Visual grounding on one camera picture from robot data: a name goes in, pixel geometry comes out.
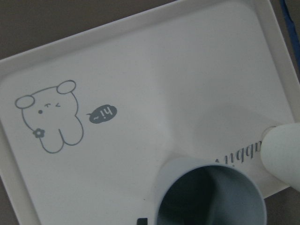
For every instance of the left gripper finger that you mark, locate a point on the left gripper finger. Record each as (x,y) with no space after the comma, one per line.
(142,219)

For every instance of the grey plastic cup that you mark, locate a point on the grey plastic cup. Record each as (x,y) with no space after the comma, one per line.
(190,191)

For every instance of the cream white plastic cup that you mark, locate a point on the cream white plastic cup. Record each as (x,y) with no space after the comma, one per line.
(280,153)

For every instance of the cream rabbit print tray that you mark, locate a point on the cream rabbit print tray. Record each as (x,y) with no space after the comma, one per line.
(95,126)

